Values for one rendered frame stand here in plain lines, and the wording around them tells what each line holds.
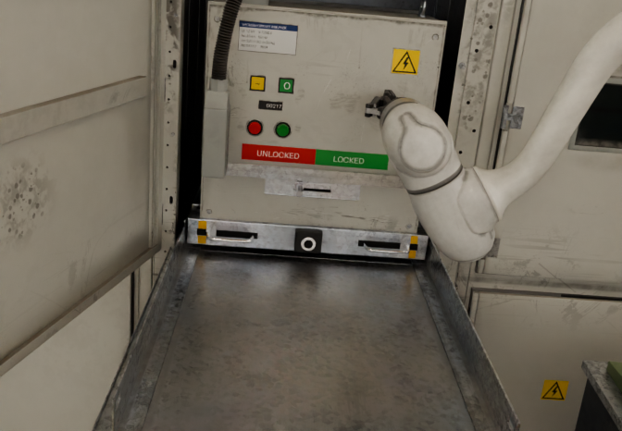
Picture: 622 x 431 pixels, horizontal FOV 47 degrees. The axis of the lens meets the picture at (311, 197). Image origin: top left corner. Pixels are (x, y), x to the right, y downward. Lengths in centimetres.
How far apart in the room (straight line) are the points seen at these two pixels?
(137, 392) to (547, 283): 101
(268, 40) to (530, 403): 108
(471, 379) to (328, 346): 25
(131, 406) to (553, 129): 78
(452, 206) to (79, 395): 107
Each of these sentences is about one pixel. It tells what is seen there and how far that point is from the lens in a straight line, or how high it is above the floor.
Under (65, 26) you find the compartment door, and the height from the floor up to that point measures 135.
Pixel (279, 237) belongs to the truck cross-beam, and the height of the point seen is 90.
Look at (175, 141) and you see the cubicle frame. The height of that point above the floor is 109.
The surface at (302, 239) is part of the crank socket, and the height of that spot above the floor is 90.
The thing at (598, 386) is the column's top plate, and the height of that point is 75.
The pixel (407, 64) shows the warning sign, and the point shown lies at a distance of 153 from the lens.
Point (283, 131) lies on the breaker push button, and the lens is 153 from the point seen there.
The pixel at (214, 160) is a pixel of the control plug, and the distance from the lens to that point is 145.
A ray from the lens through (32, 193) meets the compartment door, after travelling 124.
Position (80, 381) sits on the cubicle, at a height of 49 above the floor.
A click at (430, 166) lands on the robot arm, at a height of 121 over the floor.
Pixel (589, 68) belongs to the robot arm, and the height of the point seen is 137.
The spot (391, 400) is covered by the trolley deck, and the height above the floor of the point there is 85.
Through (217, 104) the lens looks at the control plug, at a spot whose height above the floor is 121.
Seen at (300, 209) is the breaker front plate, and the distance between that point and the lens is 159.
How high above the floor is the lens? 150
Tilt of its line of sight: 19 degrees down
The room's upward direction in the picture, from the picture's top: 5 degrees clockwise
